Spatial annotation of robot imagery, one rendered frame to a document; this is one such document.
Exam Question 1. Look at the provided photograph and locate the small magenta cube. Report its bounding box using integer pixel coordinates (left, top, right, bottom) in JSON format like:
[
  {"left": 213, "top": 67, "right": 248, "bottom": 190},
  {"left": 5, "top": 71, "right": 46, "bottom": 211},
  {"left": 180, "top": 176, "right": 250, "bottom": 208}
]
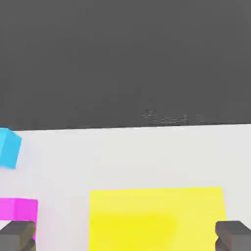
[{"left": 0, "top": 198, "right": 39, "bottom": 241}]

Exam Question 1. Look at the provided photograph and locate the large yellow box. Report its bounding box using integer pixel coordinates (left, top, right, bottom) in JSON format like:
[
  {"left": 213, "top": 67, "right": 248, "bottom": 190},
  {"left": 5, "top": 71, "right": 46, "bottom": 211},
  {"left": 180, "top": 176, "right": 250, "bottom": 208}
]
[{"left": 89, "top": 186, "right": 227, "bottom": 251}]

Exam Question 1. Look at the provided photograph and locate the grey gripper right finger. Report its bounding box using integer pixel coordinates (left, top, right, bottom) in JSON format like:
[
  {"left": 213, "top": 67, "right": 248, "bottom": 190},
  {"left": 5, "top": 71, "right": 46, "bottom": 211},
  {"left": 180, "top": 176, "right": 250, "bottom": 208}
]
[{"left": 215, "top": 220, "right": 251, "bottom": 251}]

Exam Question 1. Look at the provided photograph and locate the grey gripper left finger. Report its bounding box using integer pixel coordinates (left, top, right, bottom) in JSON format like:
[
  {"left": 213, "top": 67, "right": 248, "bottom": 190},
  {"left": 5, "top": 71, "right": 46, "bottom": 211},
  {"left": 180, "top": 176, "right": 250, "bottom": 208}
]
[{"left": 0, "top": 221, "right": 37, "bottom": 251}]

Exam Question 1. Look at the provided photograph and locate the small cyan cube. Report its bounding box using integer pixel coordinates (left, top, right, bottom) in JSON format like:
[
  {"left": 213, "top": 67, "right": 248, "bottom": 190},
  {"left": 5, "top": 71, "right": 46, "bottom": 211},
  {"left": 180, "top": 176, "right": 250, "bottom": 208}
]
[{"left": 0, "top": 127, "right": 23, "bottom": 170}]

